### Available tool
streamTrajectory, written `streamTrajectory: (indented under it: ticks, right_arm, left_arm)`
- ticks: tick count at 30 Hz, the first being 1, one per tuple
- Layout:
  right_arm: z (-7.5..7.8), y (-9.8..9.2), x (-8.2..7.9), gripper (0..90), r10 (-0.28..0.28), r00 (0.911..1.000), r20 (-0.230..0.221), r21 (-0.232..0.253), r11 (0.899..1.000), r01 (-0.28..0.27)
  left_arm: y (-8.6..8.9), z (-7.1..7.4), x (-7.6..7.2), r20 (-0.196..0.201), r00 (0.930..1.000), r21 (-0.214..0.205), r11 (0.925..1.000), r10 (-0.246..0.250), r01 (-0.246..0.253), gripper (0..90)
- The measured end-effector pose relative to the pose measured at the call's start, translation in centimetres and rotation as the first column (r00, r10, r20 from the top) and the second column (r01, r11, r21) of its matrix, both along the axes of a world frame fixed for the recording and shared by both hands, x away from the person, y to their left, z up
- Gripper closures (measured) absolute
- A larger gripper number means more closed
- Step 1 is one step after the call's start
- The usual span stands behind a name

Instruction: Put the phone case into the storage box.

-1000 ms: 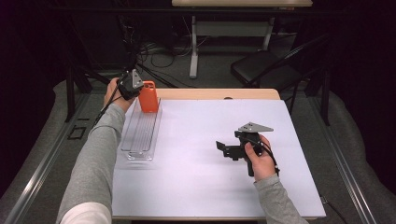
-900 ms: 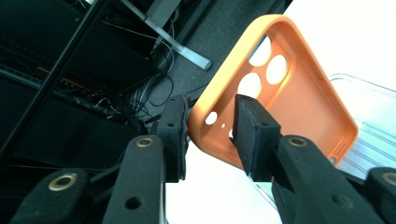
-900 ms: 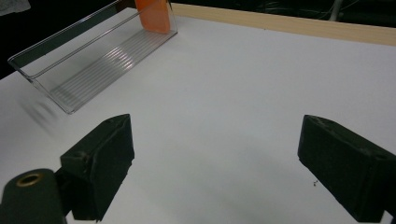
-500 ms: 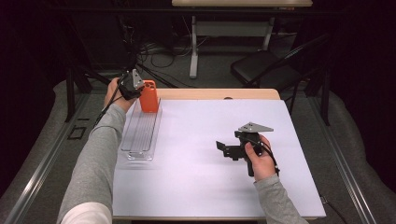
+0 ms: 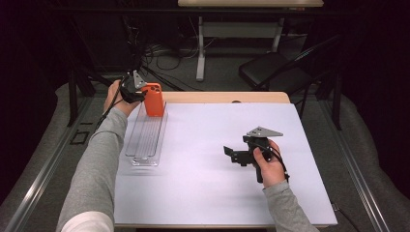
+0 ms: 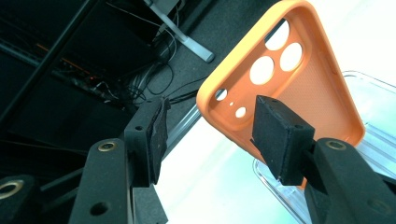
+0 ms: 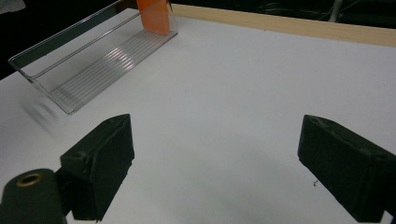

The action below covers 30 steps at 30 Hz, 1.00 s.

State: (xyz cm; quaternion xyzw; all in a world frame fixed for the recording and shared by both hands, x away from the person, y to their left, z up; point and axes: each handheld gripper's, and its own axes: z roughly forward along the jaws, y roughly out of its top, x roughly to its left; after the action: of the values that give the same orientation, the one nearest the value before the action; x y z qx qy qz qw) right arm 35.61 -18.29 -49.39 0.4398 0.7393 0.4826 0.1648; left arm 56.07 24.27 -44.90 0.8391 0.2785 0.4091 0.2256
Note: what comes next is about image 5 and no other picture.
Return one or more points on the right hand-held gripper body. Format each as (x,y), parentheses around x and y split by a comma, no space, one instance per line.
(254,146)

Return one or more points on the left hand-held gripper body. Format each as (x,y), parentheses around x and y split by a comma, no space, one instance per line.
(130,88)

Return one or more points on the orange phone case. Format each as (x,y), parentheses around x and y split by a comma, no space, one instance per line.
(154,100)

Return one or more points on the clear plastic box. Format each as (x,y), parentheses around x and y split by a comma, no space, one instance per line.
(146,138)

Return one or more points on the person's left hand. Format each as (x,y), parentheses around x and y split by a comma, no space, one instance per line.
(116,96)

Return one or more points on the person's right hand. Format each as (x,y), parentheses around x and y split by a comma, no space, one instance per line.
(272,170)

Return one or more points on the white table mat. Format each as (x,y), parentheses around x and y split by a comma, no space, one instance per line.
(206,193)

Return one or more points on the wooden table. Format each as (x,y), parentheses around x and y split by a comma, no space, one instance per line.
(199,96)

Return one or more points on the black metal stand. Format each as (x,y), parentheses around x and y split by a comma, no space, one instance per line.
(336,103)
(72,96)

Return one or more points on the white-legged desk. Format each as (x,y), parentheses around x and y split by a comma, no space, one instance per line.
(201,48)

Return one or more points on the black folding chair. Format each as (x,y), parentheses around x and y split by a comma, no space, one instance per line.
(274,69)

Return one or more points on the aluminium floor rail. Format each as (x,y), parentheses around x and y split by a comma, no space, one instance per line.
(357,180)
(38,180)

